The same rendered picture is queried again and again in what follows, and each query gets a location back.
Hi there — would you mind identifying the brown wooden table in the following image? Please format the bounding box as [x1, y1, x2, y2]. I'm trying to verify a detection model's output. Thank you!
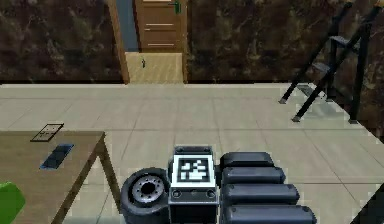
[0, 130, 122, 224]

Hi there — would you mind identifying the black step ladder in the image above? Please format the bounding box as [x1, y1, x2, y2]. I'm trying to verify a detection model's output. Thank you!
[278, 0, 384, 125]

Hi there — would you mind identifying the green apple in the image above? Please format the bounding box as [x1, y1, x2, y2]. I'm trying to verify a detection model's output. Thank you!
[0, 181, 27, 224]

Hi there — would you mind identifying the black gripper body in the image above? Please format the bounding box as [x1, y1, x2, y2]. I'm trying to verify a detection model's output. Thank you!
[120, 167, 172, 224]

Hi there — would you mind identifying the clear black-framed card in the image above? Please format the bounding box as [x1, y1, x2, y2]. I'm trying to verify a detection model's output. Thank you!
[29, 122, 65, 143]

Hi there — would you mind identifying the brown wooden room door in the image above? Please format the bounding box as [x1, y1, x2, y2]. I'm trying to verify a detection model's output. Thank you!
[134, 0, 188, 54]

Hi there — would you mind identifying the green door handle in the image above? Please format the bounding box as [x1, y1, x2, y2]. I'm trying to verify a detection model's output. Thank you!
[168, 0, 183, 15]

